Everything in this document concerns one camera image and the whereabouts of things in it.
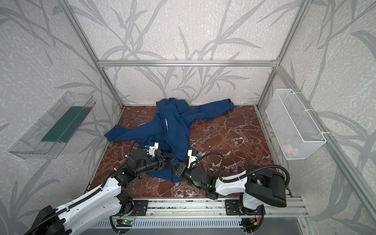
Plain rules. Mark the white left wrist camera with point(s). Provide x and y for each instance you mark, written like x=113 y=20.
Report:
x=152 y=148

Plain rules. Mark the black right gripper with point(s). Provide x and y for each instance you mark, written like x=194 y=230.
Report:
x=181 y=170

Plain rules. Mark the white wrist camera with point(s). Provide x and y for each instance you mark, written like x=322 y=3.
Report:
x=193 y=157
x=152 y=148

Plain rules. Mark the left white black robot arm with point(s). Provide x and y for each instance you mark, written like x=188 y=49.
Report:
x=48 y=220

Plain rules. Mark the green mat in tray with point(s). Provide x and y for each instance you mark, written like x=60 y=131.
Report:
x=67 y=125

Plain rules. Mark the aluminium frame struts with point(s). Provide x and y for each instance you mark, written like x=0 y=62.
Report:
x=354 y=178

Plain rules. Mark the pink object in basket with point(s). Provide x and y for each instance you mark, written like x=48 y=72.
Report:
x=290 y=150

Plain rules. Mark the clear plastic wall tray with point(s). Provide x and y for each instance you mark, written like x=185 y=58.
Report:
x=30 y=145

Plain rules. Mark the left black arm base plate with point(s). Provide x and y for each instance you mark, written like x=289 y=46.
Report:
x=135 y=208

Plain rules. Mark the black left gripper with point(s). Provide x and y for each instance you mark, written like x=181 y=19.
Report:
x=160 y=160

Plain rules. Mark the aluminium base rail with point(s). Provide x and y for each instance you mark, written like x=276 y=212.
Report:
x=157 y=208

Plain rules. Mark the blue zip jacket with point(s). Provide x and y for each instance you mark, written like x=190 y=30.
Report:
x=171 y=125

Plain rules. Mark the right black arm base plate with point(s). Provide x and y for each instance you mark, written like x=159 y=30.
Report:
x=234 y=207

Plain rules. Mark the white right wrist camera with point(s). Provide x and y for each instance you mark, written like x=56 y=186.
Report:
x=193 y=157

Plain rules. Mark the white wire mesh basket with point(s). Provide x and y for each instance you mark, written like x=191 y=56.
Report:
x=293 y=124

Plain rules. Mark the green circuit board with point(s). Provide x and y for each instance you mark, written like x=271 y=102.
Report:
x=124 y=222

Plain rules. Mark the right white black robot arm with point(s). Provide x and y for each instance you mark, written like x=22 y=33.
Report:
x=257 y=186

